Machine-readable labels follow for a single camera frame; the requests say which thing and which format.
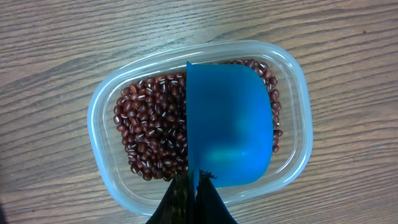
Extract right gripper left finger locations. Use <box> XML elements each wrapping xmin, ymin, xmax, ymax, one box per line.
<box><xmin>146</xmin><ymin>174</ymin><xmax>193</xmax><ymax>224</ymax></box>

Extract red adzuki beans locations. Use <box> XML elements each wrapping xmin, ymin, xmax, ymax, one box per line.
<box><xmin>113</xmin><ymin>59</ymin><xmax>282</xmax><ymax>180</ymax></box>

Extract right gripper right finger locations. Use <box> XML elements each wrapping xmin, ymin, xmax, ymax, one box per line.
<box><xmin>195</xmin><ymin>170</ymin><xmax>237</xmax><ymax>224</ymax></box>

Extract blue plastic measuring scoop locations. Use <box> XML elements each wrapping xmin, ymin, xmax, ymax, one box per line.
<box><xmin>186</xmin><ymin>63</ymin><xmax>273</xmax><ymax>187</ymax></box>

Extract clear plastic food container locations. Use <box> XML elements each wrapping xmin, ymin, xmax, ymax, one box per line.
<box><xmin>87</xmin><ymin>40</ymin><xmax>313</xmax><ymax>216</ymax></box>

